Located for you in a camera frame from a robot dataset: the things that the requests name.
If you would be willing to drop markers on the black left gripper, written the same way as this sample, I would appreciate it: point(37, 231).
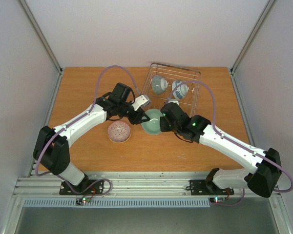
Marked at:
point(136, 120)

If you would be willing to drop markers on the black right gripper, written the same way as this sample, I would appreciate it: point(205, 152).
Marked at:
point(163, 124)

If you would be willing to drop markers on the celadon green flower bowl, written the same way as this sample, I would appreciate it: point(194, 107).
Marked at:
point(152, 127)

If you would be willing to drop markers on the blue floral white bowl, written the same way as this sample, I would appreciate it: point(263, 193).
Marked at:
point(181, 91)

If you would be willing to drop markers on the grey patterned bowl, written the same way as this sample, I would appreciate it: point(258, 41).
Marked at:
point(159, 84)

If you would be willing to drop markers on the chrome wire dish rack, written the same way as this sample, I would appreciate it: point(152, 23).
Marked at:
point(172, 73)

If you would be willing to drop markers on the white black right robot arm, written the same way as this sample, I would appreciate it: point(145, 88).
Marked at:
point(261, 169)

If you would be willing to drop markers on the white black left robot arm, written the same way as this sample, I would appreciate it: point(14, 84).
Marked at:
point(53, 144)

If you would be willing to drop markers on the pink patterned bowl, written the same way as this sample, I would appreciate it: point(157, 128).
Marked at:
point(119, 132)

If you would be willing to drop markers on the right green circuit board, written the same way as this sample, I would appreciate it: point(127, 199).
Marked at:
point(217, 199)

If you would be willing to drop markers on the green circuit board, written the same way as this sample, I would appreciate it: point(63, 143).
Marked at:
point(217, 199)
point(83, 201)

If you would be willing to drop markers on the left green circuit board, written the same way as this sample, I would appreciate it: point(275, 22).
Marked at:
point(83, 201)

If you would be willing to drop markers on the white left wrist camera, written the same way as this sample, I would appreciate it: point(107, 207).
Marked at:
point(141, 101)

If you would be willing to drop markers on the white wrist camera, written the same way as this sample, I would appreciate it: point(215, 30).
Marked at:
point(175, 101)
point(141, 101)

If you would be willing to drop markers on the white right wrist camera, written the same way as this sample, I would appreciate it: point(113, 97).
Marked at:
point(175, 101)

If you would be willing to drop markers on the aluminium rail frame front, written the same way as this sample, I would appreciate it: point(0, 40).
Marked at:
point(125, 184)

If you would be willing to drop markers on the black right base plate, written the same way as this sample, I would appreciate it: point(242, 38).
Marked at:
point(202, 187)

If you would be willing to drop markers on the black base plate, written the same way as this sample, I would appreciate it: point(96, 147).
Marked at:
point(87, 187)
point(202, 187)

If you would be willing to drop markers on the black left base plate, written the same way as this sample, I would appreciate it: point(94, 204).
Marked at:
point(87, 187)

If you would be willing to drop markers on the left aluminium corner post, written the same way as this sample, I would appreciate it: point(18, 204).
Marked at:
point(32, 20)

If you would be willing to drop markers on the aluminium corner post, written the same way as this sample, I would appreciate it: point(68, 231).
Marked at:
point(251, 37)
point(32, 20)

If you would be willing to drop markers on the grey slotted cable duct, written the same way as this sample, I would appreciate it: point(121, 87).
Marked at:
point(118, 203)

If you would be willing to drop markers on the right aluminium corner post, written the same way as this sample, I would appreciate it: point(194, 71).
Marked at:
point(251, 37)

